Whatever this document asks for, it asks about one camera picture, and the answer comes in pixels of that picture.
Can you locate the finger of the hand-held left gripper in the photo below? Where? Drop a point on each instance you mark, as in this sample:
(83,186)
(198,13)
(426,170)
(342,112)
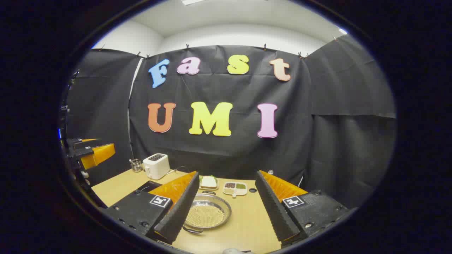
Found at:
(100,155)
(79,143)

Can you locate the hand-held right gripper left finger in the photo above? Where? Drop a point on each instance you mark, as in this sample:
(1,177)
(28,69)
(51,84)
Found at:
(183,208)

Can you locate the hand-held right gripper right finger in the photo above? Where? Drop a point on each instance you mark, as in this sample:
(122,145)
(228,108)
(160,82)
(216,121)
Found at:
(273,211)

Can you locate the stainless steel pot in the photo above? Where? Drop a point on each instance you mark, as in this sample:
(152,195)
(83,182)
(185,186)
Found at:
(220,206)

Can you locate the black induction cooktop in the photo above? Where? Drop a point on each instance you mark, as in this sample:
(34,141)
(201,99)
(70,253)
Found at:
(148,186)

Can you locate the pile of soybeans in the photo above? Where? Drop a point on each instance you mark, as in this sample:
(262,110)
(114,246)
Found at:
(204,216)

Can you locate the sandwich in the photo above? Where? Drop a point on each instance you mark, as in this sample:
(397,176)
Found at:
(208,181)

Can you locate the pale green plate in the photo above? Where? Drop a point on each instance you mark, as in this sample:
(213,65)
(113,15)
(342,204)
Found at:
(216,187)

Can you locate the white divided bean tray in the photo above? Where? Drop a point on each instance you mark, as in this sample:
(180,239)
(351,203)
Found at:
(235,188)

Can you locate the white toaster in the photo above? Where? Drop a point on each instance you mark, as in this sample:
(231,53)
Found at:
(156,165)

